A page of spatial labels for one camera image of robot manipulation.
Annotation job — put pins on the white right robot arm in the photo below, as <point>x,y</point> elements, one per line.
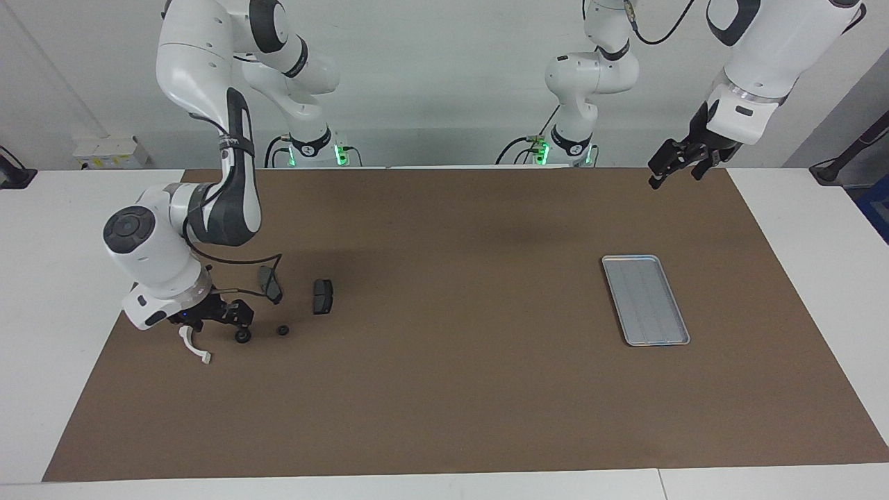
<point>194,69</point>

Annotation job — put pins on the long dark brake pad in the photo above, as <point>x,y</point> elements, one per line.
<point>271,285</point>

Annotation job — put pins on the white wall socket box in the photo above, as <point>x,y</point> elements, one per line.
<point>111,153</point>

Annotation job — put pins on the silver metal tray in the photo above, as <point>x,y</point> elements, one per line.
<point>646,302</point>

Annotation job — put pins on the blue box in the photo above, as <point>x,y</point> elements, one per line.
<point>876,208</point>

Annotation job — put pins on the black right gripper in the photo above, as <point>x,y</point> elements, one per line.
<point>201,312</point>

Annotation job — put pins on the large black bearing gear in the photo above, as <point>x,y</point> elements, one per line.
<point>242,337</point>

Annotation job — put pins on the short dark brake pad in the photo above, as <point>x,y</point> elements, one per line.
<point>323,297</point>

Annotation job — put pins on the brown table mat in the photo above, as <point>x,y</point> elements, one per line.
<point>451,389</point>

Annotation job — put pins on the white curved plastic bracket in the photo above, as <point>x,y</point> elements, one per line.
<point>198,353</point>

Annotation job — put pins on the black desk clamp mount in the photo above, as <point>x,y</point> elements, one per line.
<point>844,161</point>
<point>14,175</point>

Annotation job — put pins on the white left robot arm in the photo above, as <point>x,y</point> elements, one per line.
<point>771,48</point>

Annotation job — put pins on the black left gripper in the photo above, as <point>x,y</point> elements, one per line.
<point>712,142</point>

